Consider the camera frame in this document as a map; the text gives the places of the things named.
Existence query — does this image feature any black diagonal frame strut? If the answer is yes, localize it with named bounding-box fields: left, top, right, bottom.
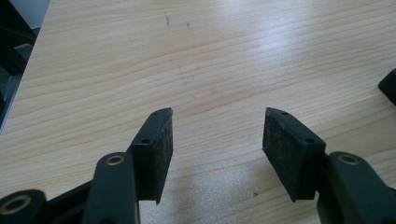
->
left=0, top=0, right=38, bottom=77

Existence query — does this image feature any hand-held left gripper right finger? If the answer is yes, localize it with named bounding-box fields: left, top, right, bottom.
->
left=262, top=106, right=328, bottom=203

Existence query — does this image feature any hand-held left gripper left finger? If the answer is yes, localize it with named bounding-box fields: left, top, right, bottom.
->
left=125, top=106, right=175, bottom=205

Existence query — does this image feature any black stapler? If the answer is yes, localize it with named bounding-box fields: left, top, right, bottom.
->
left=377, top=67, right=396, bottom=106

